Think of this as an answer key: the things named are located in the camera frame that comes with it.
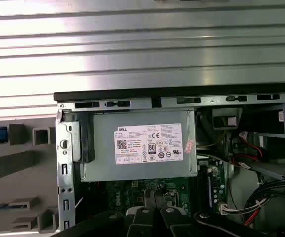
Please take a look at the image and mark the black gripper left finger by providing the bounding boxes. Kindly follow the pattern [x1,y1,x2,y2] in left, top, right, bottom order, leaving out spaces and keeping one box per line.
[56,189,157,237]

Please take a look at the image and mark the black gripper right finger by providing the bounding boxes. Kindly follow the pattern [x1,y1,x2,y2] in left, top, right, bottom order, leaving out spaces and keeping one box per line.
[157,189,269,237]

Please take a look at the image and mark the green motherboard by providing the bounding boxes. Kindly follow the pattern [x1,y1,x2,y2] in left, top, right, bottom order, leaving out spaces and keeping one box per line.
[105,160,232,224]

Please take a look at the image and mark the RAM stick with blue label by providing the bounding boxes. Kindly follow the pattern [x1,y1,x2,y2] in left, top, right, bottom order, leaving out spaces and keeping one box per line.
[208,172,214,213]

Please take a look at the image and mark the black RAM slot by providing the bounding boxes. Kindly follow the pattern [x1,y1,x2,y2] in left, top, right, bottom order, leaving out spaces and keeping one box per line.
[198,167,209,190]

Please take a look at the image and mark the grey power supply unit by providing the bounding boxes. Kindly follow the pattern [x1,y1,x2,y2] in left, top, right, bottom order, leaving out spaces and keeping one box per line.
[79,110,199,183]

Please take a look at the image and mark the black PC case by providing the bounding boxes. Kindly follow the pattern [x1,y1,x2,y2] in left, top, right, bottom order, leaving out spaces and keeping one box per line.
[53,91,285,237]

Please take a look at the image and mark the grey parts rack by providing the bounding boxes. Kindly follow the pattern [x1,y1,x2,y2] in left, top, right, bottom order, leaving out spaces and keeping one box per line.
[0,123,59,234]

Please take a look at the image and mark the white connector coloured wires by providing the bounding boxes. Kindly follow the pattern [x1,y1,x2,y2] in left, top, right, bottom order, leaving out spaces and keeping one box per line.
[217,197,266,216]

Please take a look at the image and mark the yellow wire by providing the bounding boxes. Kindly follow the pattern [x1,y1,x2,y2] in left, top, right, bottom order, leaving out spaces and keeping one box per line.
[196,116,228,150]

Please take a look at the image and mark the black cable bundle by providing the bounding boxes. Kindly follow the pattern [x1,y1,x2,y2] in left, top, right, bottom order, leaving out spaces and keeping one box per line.
[238,179,285,229]

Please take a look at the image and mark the red orange wire bundle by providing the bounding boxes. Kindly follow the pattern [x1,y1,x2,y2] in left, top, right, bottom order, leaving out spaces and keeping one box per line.
[231,145,264,169]

